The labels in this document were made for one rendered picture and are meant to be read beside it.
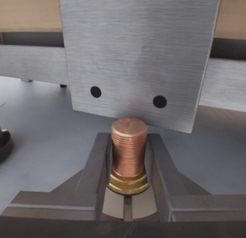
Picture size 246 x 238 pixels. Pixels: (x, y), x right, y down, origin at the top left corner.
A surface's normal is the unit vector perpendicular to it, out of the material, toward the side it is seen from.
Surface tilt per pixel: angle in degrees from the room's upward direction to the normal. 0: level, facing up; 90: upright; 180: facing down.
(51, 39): 90
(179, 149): 180
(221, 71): 90
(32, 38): 90
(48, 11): 90
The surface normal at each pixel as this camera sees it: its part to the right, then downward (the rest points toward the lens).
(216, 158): 0.01, -0.88
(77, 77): -0.36, 0.44
